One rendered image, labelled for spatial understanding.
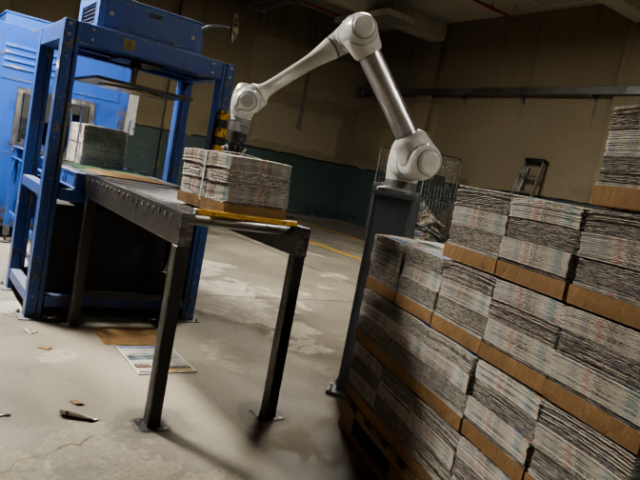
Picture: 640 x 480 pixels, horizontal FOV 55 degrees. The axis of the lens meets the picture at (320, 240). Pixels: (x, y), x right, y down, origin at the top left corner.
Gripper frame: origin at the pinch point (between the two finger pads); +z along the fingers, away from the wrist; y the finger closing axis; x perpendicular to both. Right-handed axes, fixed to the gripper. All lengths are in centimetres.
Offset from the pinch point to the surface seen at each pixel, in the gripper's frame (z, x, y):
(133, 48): -56, 91, -23
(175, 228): 19, -41, -38
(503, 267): 6, -141, 14
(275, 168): -8.2, -39.4, -1.3
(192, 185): 4.7, -15.1, -23.4
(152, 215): 18.6, -16.6, -38.2
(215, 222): 15.7, -38.2, -22.0
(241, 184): 0.0, -41.4, -15.8
